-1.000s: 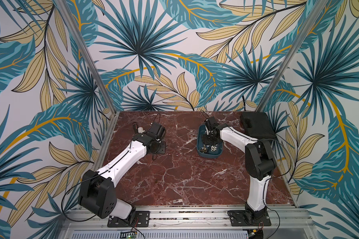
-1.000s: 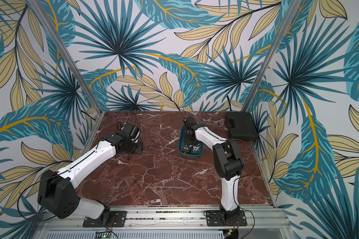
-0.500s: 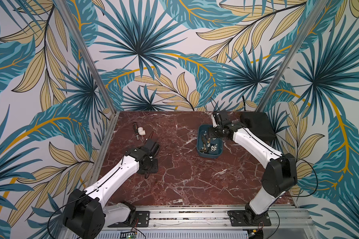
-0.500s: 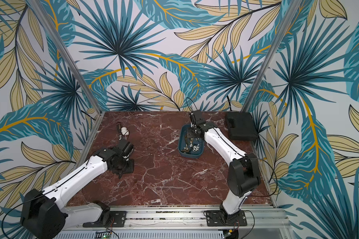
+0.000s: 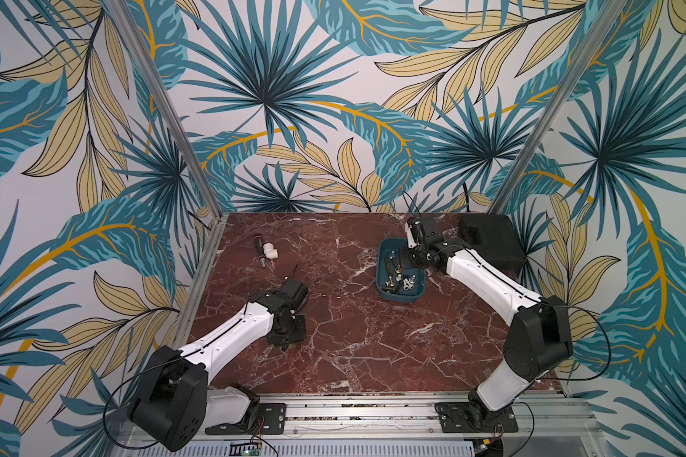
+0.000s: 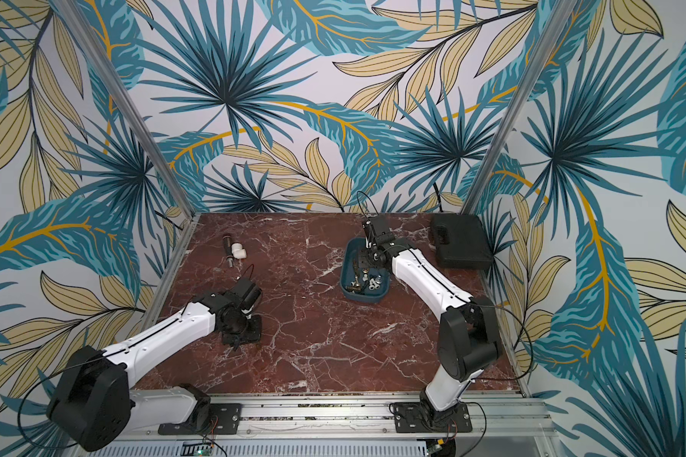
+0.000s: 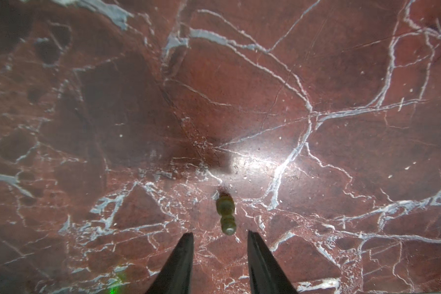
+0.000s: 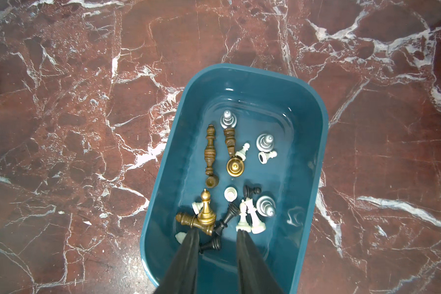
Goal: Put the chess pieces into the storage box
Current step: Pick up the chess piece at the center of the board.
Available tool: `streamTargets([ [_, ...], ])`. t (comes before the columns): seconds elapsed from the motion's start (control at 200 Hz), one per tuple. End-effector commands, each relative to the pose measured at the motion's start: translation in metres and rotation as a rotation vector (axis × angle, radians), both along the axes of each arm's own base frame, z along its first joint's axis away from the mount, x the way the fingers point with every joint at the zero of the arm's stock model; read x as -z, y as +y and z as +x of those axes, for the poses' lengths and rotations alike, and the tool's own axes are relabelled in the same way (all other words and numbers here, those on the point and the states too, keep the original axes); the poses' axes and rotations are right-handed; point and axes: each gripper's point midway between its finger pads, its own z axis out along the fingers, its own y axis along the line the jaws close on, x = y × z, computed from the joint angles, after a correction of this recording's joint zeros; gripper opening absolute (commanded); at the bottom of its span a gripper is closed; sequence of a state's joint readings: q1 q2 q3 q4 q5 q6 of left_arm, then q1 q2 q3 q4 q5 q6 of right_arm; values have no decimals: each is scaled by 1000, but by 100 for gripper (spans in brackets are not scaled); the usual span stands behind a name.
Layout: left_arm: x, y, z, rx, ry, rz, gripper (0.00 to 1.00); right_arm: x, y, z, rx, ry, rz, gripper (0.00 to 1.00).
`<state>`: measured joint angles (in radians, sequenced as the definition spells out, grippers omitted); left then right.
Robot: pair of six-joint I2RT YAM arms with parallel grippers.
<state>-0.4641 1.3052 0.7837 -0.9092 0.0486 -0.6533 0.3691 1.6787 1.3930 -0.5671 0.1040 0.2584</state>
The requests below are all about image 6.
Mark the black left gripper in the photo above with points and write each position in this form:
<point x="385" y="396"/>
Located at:
<point x="254" y="337"/>

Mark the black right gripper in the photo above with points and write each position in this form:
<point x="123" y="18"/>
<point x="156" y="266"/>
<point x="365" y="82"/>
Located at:
<point x="363" y="264"/>

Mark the teal plastic storage box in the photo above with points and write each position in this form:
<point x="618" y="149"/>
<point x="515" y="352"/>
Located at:
<point x="360" y="281"/>

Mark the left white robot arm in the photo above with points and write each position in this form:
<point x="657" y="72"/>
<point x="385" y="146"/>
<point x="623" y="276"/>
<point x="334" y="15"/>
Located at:
<point x="95" y="400"/>

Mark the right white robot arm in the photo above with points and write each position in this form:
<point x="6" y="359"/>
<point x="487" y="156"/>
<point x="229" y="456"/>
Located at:
<point x="468" y="335"/>

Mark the white pipe elbow fitting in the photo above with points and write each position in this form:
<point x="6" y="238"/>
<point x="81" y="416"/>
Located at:
<point x="238" y="251"/>

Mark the black plastic tool case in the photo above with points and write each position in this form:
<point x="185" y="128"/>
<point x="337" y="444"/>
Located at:
<point x="460" y="241"/>

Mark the black orange screwdriver handle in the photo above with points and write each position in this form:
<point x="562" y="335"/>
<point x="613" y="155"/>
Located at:
<point x="229" y="254"/>

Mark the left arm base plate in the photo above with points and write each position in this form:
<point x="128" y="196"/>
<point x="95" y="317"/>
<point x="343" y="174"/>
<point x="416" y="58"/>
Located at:
<point x="212" y="419"/>

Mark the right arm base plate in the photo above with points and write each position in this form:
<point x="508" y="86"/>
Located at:
<point x="416" y="417"/>

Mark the aluminium frame rail front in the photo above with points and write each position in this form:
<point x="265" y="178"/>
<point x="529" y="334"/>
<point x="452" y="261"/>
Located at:
<point x="489" y="423"/>

